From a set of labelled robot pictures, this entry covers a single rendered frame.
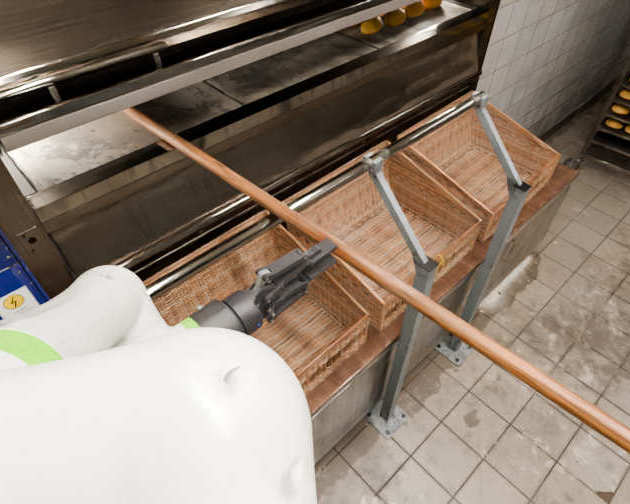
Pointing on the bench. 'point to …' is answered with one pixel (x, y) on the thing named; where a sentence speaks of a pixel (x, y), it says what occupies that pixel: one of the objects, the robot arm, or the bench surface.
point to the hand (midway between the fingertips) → (319, 258)
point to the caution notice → (15, 303)
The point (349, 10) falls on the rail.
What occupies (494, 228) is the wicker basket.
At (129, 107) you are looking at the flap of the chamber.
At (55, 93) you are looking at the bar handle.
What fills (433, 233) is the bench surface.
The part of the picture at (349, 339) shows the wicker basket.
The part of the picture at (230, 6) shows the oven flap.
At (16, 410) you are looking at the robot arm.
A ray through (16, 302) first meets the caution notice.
